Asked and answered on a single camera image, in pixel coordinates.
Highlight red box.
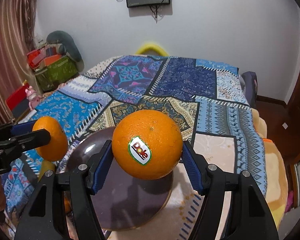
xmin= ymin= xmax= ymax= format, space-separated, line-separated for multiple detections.
xmin=5 ymin=80 xmax=30 ymax=111

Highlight medium orange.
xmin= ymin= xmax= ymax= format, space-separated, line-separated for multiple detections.
xmin=32 ymin=116 xmax=68 ymax=161

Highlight large orange with Dole sticker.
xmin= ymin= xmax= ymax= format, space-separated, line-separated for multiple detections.
xmin=111 ymin=109 xmax=183 ymax=180

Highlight dark blue pillow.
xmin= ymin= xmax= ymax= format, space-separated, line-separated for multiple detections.
xmin=241 ymin=72 xmax=258 ymax=108

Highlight yellow fleece blanket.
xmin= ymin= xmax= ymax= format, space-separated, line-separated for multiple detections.
xmin=252 ymin=109 xmax=288 ymax=227

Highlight pink toy figure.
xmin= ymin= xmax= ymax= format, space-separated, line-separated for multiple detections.
xmin=25 ymin=86 xmax=43 ymax=111

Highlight striped pink curtain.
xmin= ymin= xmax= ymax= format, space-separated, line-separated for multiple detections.
xmin=0 ymin=0 xmax=40 ymax=124

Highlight dark purple round plate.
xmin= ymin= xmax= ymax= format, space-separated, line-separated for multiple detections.
xmin=65 ymin=127 xmax=173 ymax=231

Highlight green storage box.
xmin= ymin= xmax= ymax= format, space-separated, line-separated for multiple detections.
xmin=34 ymin=56 xmax=79 ymax=92

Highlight blue patchwork bedspread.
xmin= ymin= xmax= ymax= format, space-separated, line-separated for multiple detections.
xmin=0 ymin=55 xmax=268 ymax=240

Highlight yellow pillow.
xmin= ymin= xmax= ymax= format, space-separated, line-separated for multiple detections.
xmin=135 ymin=43 xmax=169 ymax=56

